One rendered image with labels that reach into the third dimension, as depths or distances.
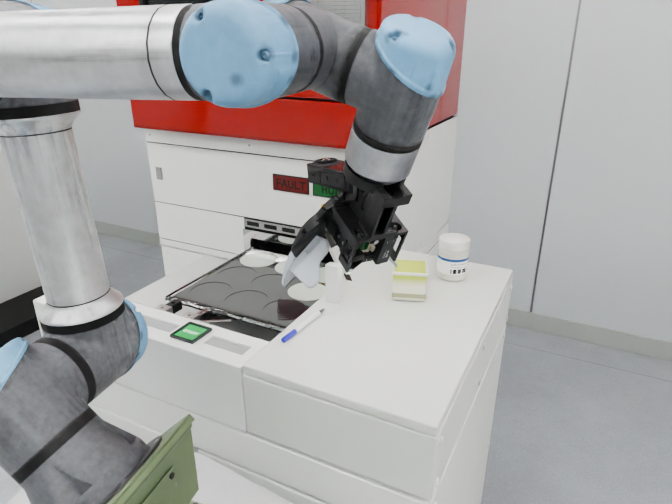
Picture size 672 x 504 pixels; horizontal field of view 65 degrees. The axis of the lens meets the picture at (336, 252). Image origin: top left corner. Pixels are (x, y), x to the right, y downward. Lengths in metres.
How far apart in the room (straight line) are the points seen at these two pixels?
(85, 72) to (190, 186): 1.25
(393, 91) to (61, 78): 0.29
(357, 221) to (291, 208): 0.92
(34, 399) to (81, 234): 0.22
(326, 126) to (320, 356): 0.63
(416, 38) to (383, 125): 0.08
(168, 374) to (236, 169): 0.73
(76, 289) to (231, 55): 0.50
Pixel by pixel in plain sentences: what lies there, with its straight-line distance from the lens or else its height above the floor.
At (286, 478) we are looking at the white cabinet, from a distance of 1.04.
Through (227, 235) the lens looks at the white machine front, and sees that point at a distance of 1.70.
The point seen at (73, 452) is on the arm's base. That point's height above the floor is 1.02.
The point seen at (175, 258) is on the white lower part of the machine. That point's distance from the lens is 1.89.
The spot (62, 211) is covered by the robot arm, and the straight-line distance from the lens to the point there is 0.78.
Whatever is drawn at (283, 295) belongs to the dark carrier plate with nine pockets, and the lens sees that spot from 1.30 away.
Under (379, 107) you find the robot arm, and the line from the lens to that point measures 0.52.
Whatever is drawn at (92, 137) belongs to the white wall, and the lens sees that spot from 4.42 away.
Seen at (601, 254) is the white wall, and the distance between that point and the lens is 2.90.
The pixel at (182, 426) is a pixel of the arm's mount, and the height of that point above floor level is 1.00.
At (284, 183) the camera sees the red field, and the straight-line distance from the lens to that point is 1.51.
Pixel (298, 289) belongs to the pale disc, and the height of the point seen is 0.90.
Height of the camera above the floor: 1.49
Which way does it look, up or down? 22 degrees down
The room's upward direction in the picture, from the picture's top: straight up
